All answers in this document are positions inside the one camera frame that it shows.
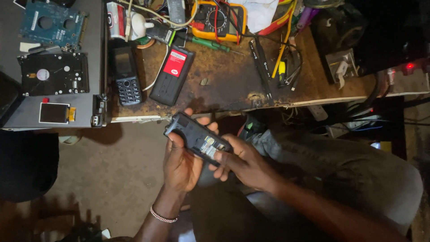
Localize person's right hand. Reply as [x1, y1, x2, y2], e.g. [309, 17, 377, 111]
[208, 134, 287, 196]

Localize person's left hand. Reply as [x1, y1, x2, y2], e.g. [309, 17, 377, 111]
[163, 108, 219, 194]

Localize black phone body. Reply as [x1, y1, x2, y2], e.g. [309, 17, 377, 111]
[163, 111, 234, 167]

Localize white power strip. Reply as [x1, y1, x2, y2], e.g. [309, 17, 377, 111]
[307, 104, 329, 122]

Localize black phone with red battery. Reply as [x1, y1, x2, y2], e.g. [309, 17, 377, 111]
[149, 44, 196, 107]

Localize yellow black small screwdriver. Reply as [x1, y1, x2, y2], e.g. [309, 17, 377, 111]
[278, 60, 287, 87]

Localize black tweezers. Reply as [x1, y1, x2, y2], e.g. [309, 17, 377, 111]
[248, 37, 275, 102]

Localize black keypad phone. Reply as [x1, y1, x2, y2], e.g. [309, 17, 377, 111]
[112, 46, 143, 107]

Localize pale sandal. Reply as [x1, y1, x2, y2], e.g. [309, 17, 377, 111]
[58, 134, 82, 146]

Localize grey laptop case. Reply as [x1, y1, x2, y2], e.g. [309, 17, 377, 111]
[0, 0, 109, 130]

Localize black battery with green edge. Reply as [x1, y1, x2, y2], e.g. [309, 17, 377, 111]
[146, 20, 176, 46]

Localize small phone display screen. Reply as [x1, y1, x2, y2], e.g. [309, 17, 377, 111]
[38, 102, 77, 125]

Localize yellow multimeter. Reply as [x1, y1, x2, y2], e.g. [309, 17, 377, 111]
[190, 0, 248, 43]

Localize white charger plug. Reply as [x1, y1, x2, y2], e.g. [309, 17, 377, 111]
[129, 11, 155, 41]

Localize black bag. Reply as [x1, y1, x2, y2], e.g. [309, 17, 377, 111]
[0, 130, 60, 203]

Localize white cloth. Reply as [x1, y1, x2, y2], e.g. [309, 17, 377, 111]
[228, 0, 280, 34]

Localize black hard drive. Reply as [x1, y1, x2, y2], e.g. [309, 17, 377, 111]
[17, 52, 90, 97]

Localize grey power adapter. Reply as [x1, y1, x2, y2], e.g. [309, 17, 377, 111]
[167, 0, 187, 25]

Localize purple pen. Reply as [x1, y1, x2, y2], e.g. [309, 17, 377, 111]
[295, 7, 320, 33]

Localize red white packet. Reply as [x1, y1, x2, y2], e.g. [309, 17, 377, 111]
[106, 1, 127, 39]

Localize blue hard drive circuit board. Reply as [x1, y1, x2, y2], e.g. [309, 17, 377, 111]
[18, 1, 90, 52]

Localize dark machine with red light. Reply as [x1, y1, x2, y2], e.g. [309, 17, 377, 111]
[309, 0, 430, 76]

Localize white paper tag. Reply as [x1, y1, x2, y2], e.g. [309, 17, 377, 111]
[19, 42, 42, 53]

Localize beaded wrist bracelet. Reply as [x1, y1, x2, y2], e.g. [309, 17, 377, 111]
[150, 205, 179, 224]

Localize thin white cable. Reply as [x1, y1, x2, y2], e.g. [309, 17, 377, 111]
[142, 44, 169, 92]

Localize bundle of wires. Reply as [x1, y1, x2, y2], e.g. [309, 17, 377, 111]
[282, 99, 408, 136]

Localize green handled screwdriver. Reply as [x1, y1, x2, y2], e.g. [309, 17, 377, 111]
[186, 35, 246, 56]

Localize yellow cable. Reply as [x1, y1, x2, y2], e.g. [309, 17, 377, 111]
[271, 0, 298, 79]

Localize red yellow handled tool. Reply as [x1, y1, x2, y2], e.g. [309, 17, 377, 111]
[258, 0, 297, 36]

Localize cream white cable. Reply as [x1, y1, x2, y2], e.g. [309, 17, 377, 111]
[117, 0, 199, 42]

